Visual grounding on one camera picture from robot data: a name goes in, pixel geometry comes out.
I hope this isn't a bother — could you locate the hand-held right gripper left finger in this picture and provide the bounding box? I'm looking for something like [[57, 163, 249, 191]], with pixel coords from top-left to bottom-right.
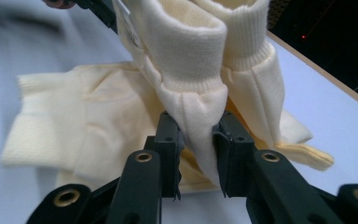
[[144, 111, 186, 200]]

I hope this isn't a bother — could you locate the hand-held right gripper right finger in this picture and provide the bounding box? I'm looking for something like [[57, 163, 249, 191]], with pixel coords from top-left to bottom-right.
[[212, 111, 255, 199]]

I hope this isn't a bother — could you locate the cream sweatshirt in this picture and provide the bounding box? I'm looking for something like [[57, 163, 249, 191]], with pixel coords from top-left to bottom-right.
[[0, 0, 335, 194]]

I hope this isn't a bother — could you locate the white table sheet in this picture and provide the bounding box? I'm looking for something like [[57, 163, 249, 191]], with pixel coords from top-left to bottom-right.
[[0, 0, 358, 224]]

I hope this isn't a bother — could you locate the wooden table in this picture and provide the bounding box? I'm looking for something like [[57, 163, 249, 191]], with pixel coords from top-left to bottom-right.
[[266, 30, 358, 115]]

